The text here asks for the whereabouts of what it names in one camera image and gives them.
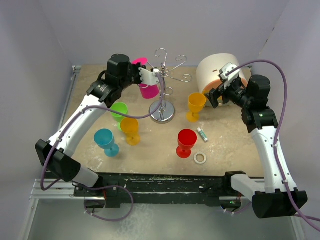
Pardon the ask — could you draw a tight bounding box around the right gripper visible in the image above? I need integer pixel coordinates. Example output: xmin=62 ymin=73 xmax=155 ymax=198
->
xmin=205 ymin=76 xmax=252 ymax=109

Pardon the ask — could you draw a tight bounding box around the pink plastic wine glass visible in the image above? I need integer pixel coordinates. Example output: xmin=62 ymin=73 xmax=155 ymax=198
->
xmin=132 ymin=57 xmax=160 ymax=99

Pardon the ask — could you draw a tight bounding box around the green plastic wine glass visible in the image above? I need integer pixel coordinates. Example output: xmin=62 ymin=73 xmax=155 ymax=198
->
xmin=110 ymin=102 xmax=128 ymax=131

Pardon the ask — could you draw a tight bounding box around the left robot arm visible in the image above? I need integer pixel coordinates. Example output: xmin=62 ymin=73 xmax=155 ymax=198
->
xmin=35 ymin=54 xmax=146 ymax=196

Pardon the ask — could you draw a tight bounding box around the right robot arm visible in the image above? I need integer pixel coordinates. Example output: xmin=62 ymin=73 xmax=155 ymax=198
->
xmin=205 ymin=75 xmax=308 ymax=219

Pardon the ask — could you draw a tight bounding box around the orange wine glass right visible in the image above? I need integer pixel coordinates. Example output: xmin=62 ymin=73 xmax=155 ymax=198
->
xmin=186 ymin=92 xmax=207 ymax=123

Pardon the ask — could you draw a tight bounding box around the orange wine glass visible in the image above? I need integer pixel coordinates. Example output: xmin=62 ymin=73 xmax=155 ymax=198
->
xmin=186 ymin=92 xmax=207 ymax=123
xmin=120 ymin=117 xmax=141 ymax=146

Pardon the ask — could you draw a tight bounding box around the orange wine glass left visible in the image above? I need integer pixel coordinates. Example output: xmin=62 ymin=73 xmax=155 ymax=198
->
xmin=120 ymin=117 xmax=141 ymax=146

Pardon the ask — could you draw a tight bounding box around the chrome wine glass rack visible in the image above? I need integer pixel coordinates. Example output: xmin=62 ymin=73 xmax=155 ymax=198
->
xmin=149 ymin=48 xmax=193 ymax=124

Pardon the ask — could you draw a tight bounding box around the red plastic wine glass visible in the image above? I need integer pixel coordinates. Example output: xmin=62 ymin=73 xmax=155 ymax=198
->
xmin=176 ymin=128 xmax=198 ymax=159

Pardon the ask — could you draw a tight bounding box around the blue plastic wine glass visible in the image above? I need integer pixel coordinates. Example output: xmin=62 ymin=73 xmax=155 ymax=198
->
xmin=93 ymin=128 xmax=120 ymax=157

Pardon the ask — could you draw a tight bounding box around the white green glue stick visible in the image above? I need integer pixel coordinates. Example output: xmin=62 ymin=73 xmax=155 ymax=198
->
xmin=197 ymin=127 xmax=209 ymax=143

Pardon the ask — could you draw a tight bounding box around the white tape roll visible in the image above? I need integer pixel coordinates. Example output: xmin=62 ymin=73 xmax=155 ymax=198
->
xmin=193 ymin=151 xmax=207 ymax=165

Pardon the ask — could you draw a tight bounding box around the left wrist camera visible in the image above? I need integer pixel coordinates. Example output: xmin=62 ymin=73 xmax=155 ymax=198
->
xmin=138 ymin=67 xmax=160 ymax=86

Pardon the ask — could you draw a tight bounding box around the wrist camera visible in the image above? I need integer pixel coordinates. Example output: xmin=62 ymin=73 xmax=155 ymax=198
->
xmin=218 ymin=62 xmax=240 ymax=90
xmin=138 ymin=67 xmax=160 ymax=86

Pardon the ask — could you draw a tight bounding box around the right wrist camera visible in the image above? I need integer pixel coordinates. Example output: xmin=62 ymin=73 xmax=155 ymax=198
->
xmin=218 ymin=62 xmax=240 ymax=90

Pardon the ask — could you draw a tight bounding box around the black base frame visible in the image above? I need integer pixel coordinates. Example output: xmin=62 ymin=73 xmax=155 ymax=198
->
xmin=72 ymin=172 xmax=241 ymax=208

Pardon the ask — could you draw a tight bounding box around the aluminium rail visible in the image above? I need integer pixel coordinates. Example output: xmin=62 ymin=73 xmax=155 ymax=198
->
xmin=29 ymin=179 xmax=75 ymax=200

